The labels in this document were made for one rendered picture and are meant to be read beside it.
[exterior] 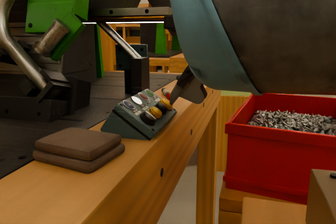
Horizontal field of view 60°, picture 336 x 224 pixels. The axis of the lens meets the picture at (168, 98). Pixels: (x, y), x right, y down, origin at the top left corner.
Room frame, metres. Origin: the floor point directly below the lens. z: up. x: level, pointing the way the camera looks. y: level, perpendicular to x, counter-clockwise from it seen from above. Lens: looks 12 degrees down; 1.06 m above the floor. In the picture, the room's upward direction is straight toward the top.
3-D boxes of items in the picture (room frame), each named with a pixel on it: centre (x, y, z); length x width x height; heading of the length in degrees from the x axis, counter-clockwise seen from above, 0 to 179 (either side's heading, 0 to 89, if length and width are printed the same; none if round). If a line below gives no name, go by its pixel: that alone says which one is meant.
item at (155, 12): (0.84, 0.16, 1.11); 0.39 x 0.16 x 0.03; 74
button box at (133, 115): (0.52, 0.05, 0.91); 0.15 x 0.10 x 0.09; 164
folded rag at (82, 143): (0.38, 0.12, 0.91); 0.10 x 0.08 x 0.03; 64
